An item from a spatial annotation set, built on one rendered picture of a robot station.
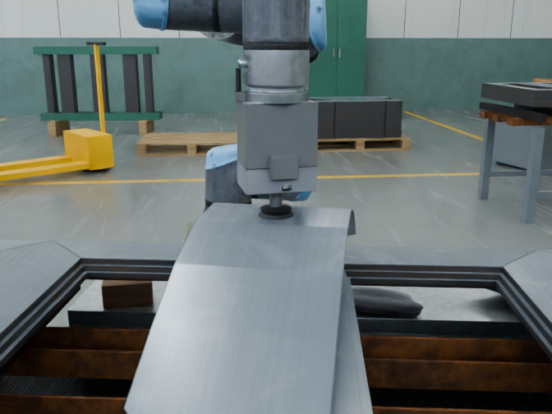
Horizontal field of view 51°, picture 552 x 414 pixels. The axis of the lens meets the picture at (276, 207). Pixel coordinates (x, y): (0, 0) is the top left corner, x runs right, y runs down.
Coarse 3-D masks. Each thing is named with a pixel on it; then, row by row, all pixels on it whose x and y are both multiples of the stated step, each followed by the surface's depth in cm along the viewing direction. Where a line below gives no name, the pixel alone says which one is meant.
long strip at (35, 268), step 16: (0, 256) 101; (16, 256) 101; (32, 256) 101; (48, 256) 101; (64, 256) 101; (0, 272) 94; (16, 272) 94; (32, 272) 94; (48, 272) 94; (64, 272) 94; (0, 288) 87; (16, 288) 87; (32, 288) 87; (0, 304) 82; (16, 304) 82; (0, 320) 77
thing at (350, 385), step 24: (96, 264) 100; (120, 264) 100; (144, 264) 100; (168, 264) 99; (360, 264) 97; (48, 288) 88; (72, 288) 93; (504, 288) 92; (24, 312) 80; (48, 312) 85; (528, 312) 83; (0, 336) 74; (24, 336) 77; (0, 360) 72; (336, 360) 68; (360, 360) 72; (336, 384) 63; (360, 384) 65; (336, 408) 59; (360, 408) 59
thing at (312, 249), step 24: (192, 240) 66; (216, 240) 65; (240, 240) 65; (264, 240) 65; (288, 240) 65; (312, 240) 64; (336, 240) 64; (216, 264) 62; (240, 264) 62; (264, 264) 61; (288, 264) 61; (312, 264) 61; (336, 264) 61
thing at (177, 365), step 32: (160, 352) 54; (192, 352) 54; (224, 352) 54; (256, 352) 54; (288, 352) 53; (320, 352) 53; (160, 384) 52; (192, 384) 52; (224, 384) 52; (256, 384) 51; (288, 384) 51; (320, 384) 51
